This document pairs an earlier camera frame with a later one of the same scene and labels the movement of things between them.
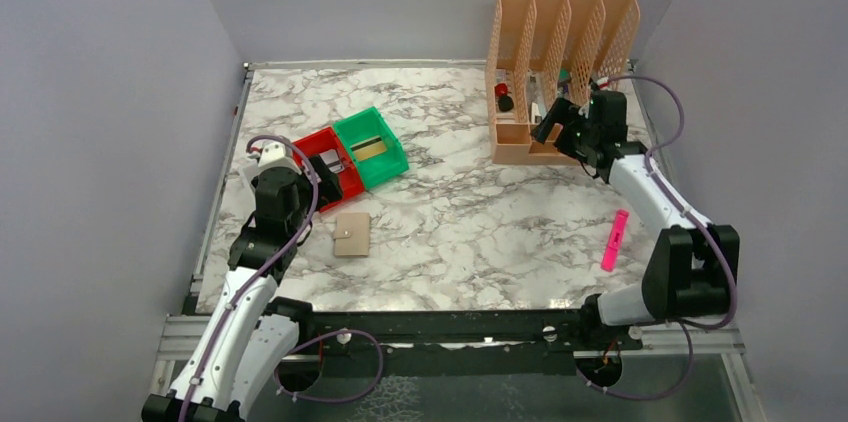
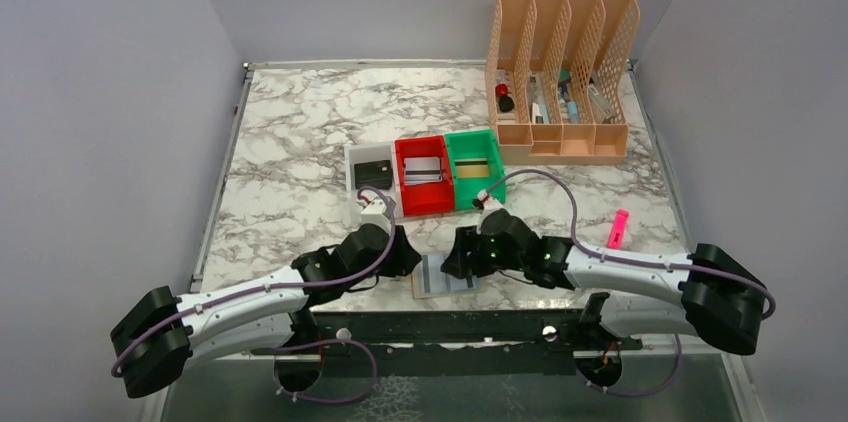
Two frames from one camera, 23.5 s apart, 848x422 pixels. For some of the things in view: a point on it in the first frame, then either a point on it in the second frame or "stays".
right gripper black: x=568 y=129 -> x=463 y=256
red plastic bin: x=327 y=140 -> x=431 y=197
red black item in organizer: x=505 y=101 stays
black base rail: x=452 y=343 stays
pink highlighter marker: x=614 y=242 stays
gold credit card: x=367 y=148 -> x=471 y=167
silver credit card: x=332 y=160 -> x=422 y=170
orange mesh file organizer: x=547 y=47 stays
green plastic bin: x=367 y=125 -> x=475 y=166
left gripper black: x=325 y=179 -> x=402 y=254
